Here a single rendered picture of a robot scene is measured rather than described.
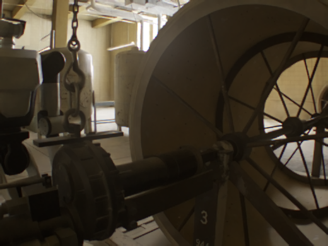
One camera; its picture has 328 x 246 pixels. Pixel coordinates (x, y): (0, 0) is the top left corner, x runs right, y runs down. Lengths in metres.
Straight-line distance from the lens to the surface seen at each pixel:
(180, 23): 1.52
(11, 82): 0.98
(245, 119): 3.07
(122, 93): 6.77
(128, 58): 6.74
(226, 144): 1.18
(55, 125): 1.14
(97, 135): 0.71
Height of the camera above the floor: 1.19
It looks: 7 degrees down
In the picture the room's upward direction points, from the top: straight up
